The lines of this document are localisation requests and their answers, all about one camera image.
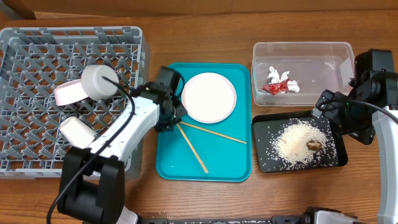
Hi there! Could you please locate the clear plastic bin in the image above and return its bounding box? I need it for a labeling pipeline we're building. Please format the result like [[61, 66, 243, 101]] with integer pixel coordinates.
[[252, 42, 354, 106]]

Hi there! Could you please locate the black rail at table edge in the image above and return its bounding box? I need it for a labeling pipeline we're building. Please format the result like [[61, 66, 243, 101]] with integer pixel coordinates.
[[136, 207, 368, 224]]

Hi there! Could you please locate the white rice pile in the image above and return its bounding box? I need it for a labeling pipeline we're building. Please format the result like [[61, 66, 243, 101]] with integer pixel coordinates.
[[257, 118, 338, 170]]

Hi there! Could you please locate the dark food scrap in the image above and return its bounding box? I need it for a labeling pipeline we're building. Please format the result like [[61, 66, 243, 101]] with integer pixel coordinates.
[[306, 140, 323, 151]]

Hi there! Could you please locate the white tissue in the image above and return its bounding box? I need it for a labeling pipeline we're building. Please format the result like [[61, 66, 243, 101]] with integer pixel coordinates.
[[267, 66, 300, 93]]

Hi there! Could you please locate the grey bowl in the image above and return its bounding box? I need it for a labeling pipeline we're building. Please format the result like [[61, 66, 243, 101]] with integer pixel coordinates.
[[81, 65, 119, 100]]

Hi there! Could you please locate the pink plastic bowl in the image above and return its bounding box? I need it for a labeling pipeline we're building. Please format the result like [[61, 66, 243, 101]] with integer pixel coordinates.
[[54, 79, 88, 106]]

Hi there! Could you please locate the pink round plate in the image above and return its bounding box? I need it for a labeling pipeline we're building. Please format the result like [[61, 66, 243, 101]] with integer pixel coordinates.
[[182, 72, 237, 124]]

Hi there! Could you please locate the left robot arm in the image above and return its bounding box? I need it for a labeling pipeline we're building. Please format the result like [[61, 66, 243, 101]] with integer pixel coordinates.
[[47, 81, 186, 223]]

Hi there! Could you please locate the white paper cup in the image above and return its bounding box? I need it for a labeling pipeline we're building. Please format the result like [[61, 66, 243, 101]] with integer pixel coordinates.
[[59, 116, 95, 149]]

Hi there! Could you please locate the black plastic tray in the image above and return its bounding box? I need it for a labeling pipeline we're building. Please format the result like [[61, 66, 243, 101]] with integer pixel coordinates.
[[251, 108, 349, 174]]

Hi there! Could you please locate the teal plastic tray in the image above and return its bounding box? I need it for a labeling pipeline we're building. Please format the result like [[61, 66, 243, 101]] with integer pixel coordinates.
[[155, 62, 252, 182]]

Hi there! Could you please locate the red foil sauce packet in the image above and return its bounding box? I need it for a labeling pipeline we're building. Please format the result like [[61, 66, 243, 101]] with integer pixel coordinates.
[[262, 78, 290, 95]]

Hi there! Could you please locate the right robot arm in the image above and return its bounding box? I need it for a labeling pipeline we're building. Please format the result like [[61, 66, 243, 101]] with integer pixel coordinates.
[[312, 70, 397, 223]]

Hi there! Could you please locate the wooden chopstick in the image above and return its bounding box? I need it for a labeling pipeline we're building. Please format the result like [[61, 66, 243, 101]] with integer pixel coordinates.
[[179, 121, 247, 144], [176, 124, 209, 174]]

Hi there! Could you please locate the grey dishwasher rack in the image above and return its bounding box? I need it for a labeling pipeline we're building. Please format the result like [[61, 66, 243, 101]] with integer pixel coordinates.
[[1, 26, 150, 179]]

